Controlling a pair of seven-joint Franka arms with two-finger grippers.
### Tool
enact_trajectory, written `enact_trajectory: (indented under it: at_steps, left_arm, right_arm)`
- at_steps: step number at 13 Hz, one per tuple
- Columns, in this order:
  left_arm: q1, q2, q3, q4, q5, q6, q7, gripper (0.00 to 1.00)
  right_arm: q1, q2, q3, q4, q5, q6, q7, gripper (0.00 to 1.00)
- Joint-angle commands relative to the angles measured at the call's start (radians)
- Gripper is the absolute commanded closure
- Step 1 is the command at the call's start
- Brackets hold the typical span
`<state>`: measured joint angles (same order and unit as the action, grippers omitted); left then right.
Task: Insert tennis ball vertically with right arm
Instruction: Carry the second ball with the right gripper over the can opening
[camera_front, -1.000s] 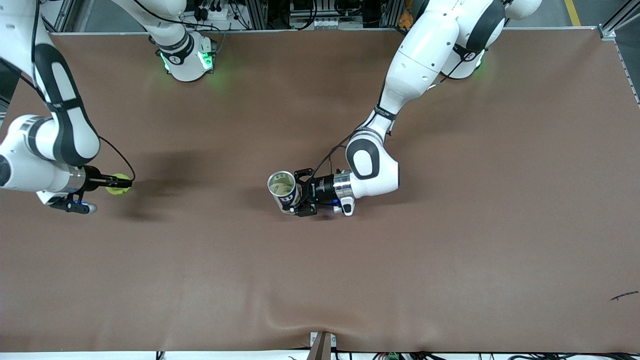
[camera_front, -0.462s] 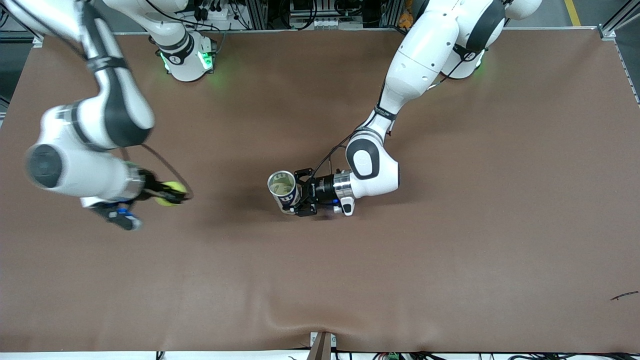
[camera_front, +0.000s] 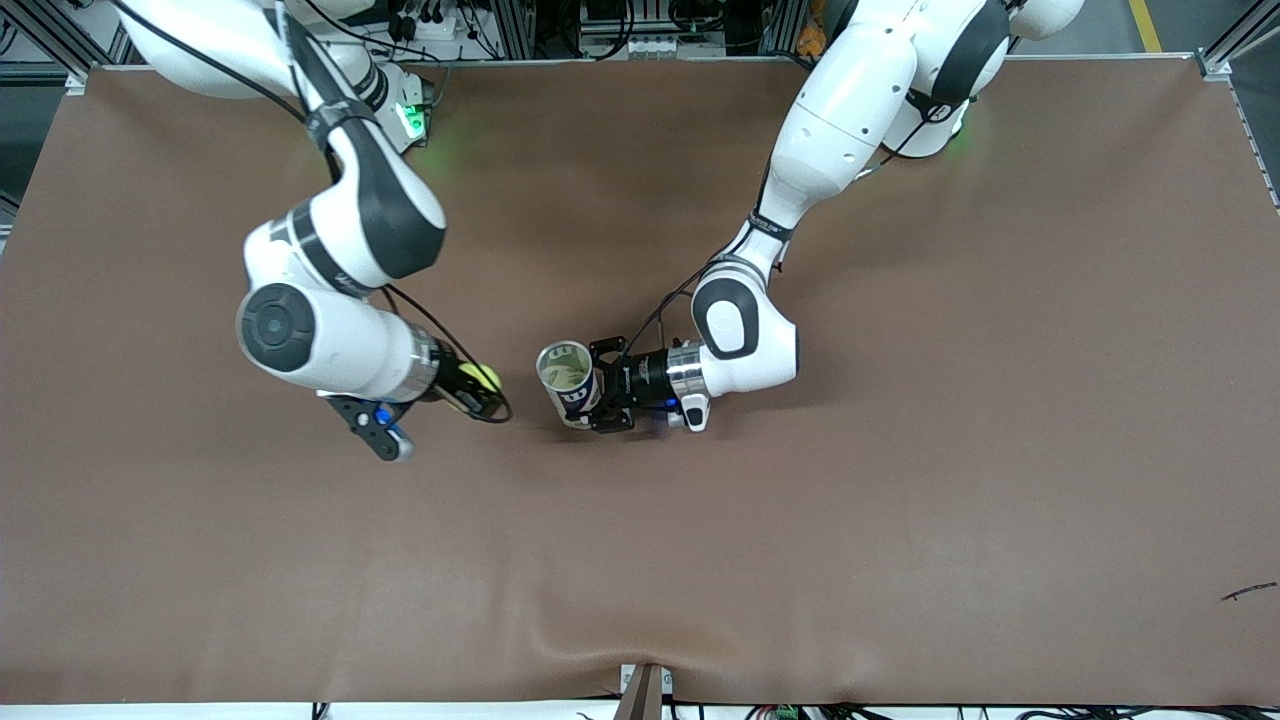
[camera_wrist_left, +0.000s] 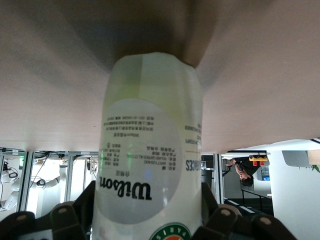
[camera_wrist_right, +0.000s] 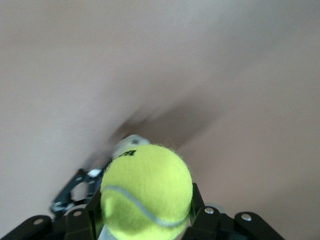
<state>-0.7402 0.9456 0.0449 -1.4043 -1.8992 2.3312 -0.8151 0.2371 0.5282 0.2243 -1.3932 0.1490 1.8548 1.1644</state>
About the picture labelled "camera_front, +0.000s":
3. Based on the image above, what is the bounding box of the clear printed tennis ball can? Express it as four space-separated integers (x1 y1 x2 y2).
536 341 605 430

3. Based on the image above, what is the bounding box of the aluminium frame post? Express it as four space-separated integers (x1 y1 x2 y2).
490 0 538 59
765 0 807 57

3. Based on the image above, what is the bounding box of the aluminium frame corner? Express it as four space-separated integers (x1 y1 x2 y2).
0 0 96 96
1195 0 1280 211

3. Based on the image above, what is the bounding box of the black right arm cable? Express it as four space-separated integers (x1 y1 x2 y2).
105 0 514 425

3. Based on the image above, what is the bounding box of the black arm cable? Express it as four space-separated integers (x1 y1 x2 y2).
105 0 514 425
625 205 796 351

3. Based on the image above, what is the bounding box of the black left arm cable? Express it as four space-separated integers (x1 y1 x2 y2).
625 205 796 351

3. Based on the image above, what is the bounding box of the brown table cover mat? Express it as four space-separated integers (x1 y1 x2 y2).
0 60 1280 706

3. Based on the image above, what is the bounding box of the white power strip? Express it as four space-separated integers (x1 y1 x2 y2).
385 8 471 43

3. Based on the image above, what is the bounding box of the white terminal block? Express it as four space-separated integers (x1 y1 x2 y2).
582 33 728 59

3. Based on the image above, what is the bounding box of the metal table edge bracket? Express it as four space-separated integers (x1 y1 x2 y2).
618 662 675 720

